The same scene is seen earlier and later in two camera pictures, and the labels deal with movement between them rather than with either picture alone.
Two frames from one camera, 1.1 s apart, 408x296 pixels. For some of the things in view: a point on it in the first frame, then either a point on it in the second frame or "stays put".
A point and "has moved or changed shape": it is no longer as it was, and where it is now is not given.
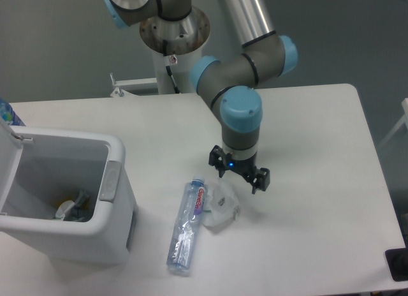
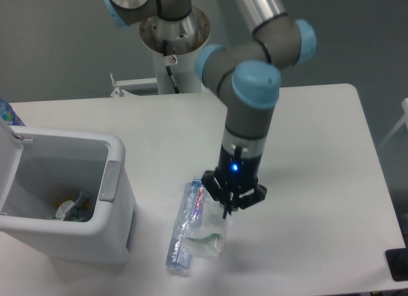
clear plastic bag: [222, 205] has moved or changed shape
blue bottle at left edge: [8, 114] stays put
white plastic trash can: [40, 169] stays put
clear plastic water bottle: [181, 249] stays put
